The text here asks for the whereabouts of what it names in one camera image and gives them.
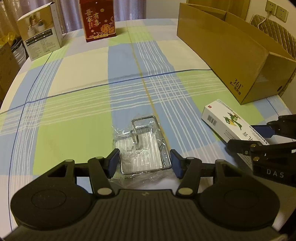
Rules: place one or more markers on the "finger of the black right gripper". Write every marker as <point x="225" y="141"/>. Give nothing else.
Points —
<point x="284" y="126"/>
<point x="245" y="147"/>

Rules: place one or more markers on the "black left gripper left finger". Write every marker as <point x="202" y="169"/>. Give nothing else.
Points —
<point x="100" y="171"/>

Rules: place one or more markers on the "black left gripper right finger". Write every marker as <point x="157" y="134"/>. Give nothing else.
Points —
<point x="188" y="171"/>

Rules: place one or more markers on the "white ointment box with bird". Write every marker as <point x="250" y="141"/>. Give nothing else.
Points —
<point x="228" y="124"/>

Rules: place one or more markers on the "metal wire rack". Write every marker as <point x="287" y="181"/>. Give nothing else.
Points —
<point x="144" y="155"/>

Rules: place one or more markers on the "large brown cardboard box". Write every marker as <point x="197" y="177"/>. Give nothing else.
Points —
<point x="250" y="63"/>

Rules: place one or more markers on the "plaid checkered tablecloth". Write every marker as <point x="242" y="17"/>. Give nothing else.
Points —
<point x="67" y="104"/>

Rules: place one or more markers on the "quilted beige chair cushion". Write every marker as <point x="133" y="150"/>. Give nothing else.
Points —
<point x="275" y="31"/>

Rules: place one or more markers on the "small brown cardboard box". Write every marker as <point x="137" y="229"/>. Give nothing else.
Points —
<point x="8" y="70"/>

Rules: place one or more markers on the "white product box with photo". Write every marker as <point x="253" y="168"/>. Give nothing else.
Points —
<point x="40" y="31"/>

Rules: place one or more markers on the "red gold gift box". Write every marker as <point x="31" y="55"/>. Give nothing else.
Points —
<point x="97" y="19"/>

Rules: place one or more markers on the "yellow plastic bag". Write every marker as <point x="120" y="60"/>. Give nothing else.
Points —
<point x="9" y="38"/>

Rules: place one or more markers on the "pale purple window curtain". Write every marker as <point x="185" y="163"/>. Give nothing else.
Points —
<point x="68" y="12"/>

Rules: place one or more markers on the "beige wall socket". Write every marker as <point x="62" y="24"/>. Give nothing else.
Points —
<point x="277" y="11"/>

